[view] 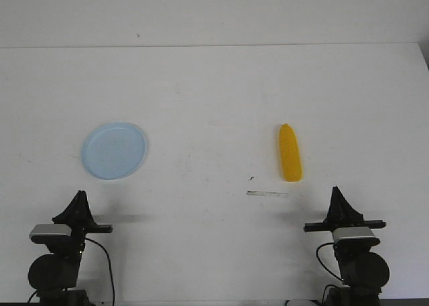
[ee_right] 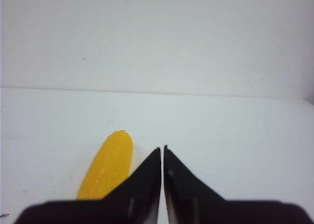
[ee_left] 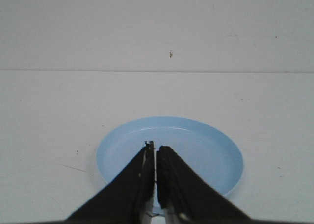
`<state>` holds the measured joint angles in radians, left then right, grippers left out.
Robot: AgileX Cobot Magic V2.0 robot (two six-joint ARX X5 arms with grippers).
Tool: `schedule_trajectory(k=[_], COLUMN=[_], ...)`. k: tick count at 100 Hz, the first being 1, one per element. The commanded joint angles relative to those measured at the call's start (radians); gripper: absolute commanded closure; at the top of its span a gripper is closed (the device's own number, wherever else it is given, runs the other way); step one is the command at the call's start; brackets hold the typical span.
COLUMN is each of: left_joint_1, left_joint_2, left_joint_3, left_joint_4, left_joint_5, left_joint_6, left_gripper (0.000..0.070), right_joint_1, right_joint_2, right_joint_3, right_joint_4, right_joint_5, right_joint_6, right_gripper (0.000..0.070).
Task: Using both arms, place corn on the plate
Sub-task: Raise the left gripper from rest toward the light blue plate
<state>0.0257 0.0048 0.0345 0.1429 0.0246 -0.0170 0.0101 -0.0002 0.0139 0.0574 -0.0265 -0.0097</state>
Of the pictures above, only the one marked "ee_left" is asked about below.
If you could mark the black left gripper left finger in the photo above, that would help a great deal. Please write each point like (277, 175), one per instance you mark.
(128, 197)

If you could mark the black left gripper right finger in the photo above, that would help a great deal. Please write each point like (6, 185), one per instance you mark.
(184, 196)

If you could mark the light blue round plate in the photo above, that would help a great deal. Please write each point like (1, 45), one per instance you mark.
(209, 152)

